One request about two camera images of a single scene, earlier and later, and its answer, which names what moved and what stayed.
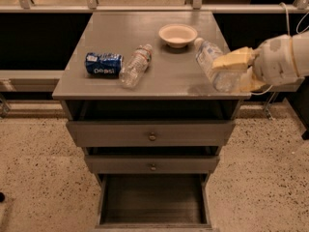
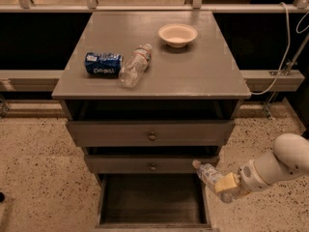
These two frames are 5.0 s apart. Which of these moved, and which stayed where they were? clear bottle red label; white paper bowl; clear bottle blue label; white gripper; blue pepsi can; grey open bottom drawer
Moved: clear bottle blue label; white gripper
Stayed: blue pepsi can; grey open bottom drawer; white paper bowl; clear bottle red label
